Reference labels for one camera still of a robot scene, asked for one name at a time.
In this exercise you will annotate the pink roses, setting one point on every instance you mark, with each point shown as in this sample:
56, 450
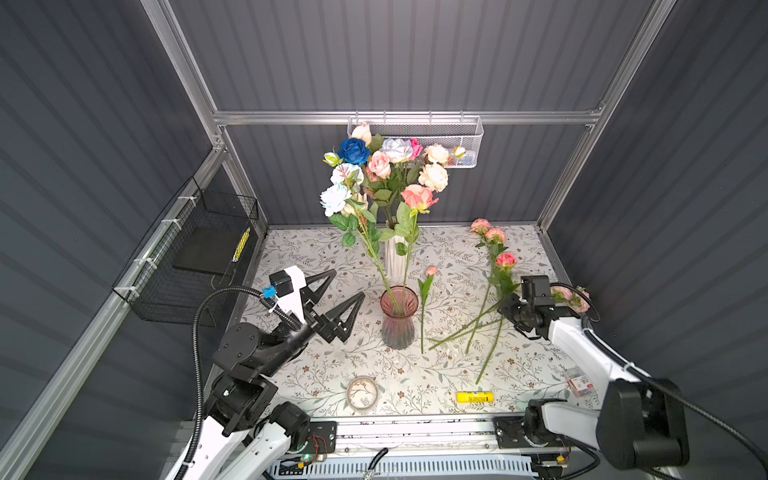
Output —
401, 180

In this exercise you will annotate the purple glass vase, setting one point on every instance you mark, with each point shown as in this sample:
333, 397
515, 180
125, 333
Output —
399, 307

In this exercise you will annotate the white ribbed ceramic vase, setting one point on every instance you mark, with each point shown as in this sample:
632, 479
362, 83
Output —
394, 263

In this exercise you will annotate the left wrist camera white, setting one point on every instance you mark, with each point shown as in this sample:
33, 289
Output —
284, 292

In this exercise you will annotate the yellow label tag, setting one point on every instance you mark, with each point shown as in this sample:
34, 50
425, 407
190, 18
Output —
472, 397

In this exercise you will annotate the black notebook in basket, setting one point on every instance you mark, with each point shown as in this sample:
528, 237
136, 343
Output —
207, 251

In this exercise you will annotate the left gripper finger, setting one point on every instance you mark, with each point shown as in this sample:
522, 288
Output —
339, 321
316, 287

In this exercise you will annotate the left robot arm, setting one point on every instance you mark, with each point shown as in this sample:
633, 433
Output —
237, 432

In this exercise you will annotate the clear tape roll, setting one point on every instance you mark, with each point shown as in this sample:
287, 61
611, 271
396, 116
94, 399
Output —
362, 394

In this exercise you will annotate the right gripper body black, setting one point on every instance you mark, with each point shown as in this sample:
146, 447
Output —
515, 309

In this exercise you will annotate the blue rose stem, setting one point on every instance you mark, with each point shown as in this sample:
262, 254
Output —
354, 151

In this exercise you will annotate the black wire wall basket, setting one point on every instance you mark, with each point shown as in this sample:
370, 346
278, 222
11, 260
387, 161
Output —
156, 291

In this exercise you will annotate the white wire wall basket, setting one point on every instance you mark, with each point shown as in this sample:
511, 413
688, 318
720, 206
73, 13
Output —
460, 134

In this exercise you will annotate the floral table mat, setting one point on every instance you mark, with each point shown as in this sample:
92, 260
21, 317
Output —
411, 383

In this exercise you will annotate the small red white box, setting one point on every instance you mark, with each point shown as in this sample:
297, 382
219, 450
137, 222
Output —
578, 382

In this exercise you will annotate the small pink bud stem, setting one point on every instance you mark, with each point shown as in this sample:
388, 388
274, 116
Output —
424, 290

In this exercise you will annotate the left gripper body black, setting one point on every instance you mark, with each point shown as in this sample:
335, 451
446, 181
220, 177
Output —
292, 340

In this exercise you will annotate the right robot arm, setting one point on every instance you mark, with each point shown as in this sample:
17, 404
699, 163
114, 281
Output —
640, 423

